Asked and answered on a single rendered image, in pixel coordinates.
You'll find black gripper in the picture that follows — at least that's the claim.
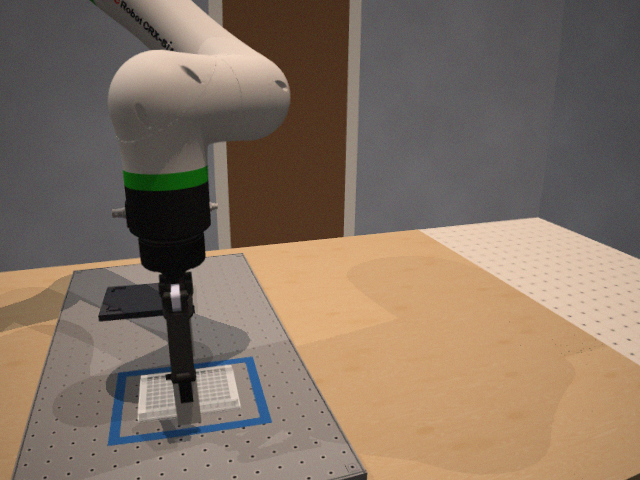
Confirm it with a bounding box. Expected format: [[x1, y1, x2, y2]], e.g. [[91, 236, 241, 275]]
[[138, 232, 206, 426]]

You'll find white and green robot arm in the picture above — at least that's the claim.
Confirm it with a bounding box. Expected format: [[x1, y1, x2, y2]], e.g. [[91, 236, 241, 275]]
[[90, 0, 290, 242]]

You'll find blue rectangular tape outline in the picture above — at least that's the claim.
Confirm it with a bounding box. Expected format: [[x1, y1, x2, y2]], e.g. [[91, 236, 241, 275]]
[[108, 357, 272, 446]]

